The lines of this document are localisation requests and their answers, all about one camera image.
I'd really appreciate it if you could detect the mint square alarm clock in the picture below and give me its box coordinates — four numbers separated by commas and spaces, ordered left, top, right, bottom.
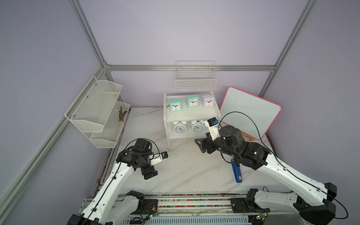
187, 95, 199, 108
169, 99, 182, 113

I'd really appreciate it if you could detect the white two-tier shelf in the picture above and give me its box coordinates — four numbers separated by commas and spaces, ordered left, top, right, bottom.
163, 91, 220, 151

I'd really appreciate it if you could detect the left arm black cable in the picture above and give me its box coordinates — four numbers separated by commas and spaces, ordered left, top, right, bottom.
81, 138, 161, 225

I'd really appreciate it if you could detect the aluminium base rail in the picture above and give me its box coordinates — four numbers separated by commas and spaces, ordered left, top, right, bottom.
81, 192, 310, 225

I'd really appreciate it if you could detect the small white box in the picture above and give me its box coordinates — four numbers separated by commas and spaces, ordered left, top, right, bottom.
203, 95, 216, 107

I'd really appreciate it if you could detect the blue stapler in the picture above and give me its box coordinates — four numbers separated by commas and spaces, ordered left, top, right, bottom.
231, 158, 242, 183

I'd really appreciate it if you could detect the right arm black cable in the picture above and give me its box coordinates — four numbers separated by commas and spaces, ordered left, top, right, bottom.
217, 111, 349, 220

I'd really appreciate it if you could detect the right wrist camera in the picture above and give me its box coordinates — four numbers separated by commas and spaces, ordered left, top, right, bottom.
206, 117, 220, 141

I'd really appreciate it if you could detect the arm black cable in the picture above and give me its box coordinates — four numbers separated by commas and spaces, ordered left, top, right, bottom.
217, 111, 349, 220
81, 138, 161, 225

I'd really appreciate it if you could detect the pink-rimmed whiteboard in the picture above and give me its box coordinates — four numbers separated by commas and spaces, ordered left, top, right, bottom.
219, 87, 282, 140

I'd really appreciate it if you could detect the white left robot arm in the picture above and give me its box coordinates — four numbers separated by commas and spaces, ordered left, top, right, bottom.
67, 138, 168, 225

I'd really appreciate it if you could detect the aluminium frame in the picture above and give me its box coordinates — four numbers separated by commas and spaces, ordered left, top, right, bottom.
1, 1, 317, 223

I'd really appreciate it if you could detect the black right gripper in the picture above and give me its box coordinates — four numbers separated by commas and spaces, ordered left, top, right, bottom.
195, 132, 239, 158

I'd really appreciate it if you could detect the white mesh bin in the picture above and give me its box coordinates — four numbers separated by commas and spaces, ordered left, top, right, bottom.
65, 77, 122, 133
90, 101, 130, 149

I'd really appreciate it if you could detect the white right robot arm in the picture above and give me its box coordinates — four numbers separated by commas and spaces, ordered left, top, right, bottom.
195, 126, 337, 225

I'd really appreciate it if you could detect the white mesh upper bin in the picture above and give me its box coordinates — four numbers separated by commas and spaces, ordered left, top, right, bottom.
65, 77, 122, 133

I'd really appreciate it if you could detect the wooden whiteboard easel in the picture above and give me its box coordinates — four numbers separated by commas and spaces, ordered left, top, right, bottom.
242, 132, 256, 142

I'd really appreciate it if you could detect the white twin-bell alarm clock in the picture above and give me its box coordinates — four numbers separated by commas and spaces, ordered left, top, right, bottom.
191, 120, 205, 134
173, 121, 187, 134

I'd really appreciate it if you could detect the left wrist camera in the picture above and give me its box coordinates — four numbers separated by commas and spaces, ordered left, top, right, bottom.
151, 151, 168, 166

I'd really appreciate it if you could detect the white mesh lower bin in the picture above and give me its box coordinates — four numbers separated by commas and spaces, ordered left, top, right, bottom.
90, 101, 130, 149

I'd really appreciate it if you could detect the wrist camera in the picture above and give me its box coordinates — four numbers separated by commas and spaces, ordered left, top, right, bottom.
206, 117, 220, 141
151, 151, 168, 166

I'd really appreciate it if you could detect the white wire wall basket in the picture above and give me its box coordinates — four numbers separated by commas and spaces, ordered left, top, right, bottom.
175, 61, 218, 91

